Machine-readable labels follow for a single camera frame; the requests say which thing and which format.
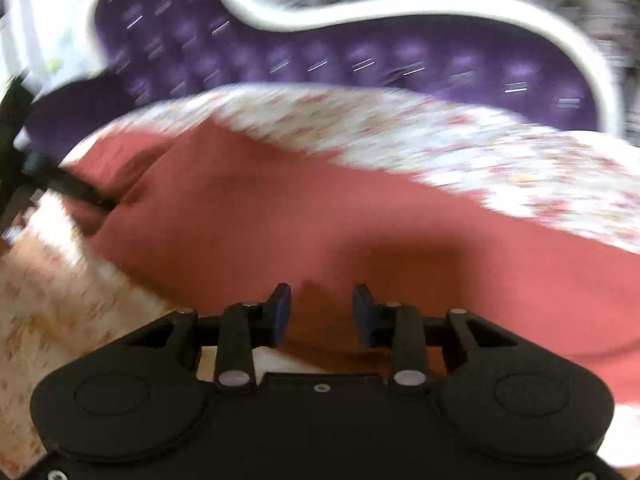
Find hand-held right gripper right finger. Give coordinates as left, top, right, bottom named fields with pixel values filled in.
left=351, top=282, right=521, bottom=392

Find floral blanket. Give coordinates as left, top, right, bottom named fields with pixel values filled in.
left=0, top=82, right=640, bottom=477

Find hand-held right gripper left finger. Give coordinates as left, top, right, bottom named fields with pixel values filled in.
left=118, top=282, right=294, bottom=392

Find red pants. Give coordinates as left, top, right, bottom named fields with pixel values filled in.
left=59, top=120, right=640, bottom=407

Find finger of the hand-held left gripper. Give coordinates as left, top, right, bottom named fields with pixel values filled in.
left=22, top=152, right=119, bottom=212

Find purple tufted sofa white frame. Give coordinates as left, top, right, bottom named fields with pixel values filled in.
left=20, top=0, right=627, bottom=162

